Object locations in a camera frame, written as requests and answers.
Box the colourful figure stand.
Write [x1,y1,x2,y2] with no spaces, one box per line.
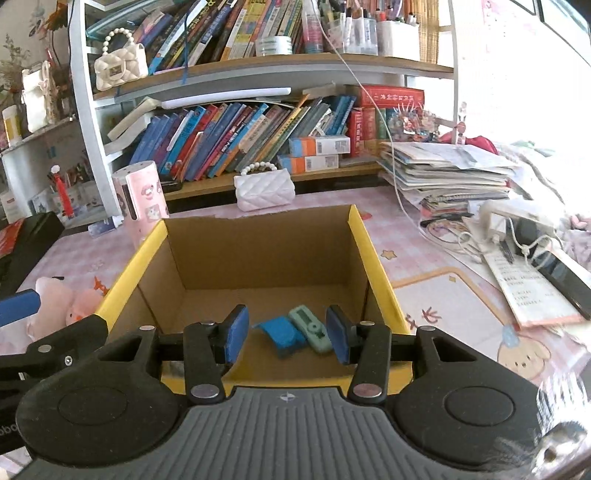
[392,104,439,144]

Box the white pink glue bottle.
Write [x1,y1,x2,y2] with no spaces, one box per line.
[302,0,324,54]

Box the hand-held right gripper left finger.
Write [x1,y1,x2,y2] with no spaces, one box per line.
[95,305,251,404]

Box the printed paper sheet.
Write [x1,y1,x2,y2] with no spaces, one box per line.
[480,249,587,329]

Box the white charging cable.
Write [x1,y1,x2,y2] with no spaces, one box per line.
[420,217,490,264]

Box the small spray bottle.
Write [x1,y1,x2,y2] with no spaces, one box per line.
[88,216,123,237]

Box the red boxed dictionary set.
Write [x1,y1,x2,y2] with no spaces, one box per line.
[348,85,426,155]

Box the red cloth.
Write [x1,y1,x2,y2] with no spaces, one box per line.
[438,134,499,155]

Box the round white tin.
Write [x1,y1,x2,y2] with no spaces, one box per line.
[255,36,294,57]

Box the thick cream-paged book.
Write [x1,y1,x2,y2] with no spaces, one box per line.
[107,97,160,153]

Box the dried flower bunch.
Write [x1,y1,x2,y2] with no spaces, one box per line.
[0,32,28,93]

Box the pink pig plush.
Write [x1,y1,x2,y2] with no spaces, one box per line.
[25,276,77,340]

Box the mint green device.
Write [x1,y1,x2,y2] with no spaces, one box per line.
[288,305,332,355]

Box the white hanging cable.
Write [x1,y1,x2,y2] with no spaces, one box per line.
[332,41,428,227]

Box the black electronic keyboard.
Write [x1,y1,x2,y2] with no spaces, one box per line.
[0,212,65,301]

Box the white small bag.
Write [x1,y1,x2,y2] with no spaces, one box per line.
[21,61,58,134]

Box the grey knitted blanket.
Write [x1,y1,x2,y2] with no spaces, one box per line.
[499,143,591,278]

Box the red envelope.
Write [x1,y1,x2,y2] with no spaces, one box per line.
[0,219,24,257]

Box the pink humidifier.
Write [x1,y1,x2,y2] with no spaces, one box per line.
[112,160,169,247]

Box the cream quilted pearl handbag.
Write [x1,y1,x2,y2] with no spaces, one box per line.
[95,28,149,90]

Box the orange white carton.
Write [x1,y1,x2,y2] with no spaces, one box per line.
[288,136,352,158]
[277,154,340,175]

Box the yellow cardboard box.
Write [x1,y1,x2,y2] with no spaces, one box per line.
[95,204,413,395]

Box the white box red label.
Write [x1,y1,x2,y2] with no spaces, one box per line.
[0,189,26,222]

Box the white bottle yellow label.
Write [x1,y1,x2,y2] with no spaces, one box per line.
[2,105,23,144]

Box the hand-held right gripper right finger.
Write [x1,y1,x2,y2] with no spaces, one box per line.
[325,305,481,403]

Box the stack of papers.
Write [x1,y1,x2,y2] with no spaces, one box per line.
[376,141,520,217]

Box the row of upright paperback books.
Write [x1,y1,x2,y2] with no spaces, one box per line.
[85,0,305,75]

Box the row of leaning blue books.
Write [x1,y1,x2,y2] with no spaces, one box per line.
[129,95,358,183]

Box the white light bar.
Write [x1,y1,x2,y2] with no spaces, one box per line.
[161,87,291,109]

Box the clear pen container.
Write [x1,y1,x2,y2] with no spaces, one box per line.
[323,14,377,56]

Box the white quilted pearl handbag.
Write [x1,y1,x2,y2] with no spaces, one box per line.
[233,162,296,212]

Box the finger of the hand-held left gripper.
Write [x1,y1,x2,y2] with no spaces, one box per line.
[0,315,109,393]
[0,288,41,326]

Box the black smartphone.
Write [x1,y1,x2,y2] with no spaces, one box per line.
[531,251,591,321]

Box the red tassel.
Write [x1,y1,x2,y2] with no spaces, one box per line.
[51,164,75,217]

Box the white power strip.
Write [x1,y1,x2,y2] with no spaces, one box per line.
[478,200,555,241]

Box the white bookshelf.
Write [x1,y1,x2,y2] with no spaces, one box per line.
[0,0,455,232]

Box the patterned pen holder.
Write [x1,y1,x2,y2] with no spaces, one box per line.
[69,164,100,213]
[30,187,61,215]

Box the black plug adapter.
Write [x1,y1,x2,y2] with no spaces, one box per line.
[512,217,543,252]

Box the blue plastic toy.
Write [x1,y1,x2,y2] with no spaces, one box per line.
[253,315,308,360]

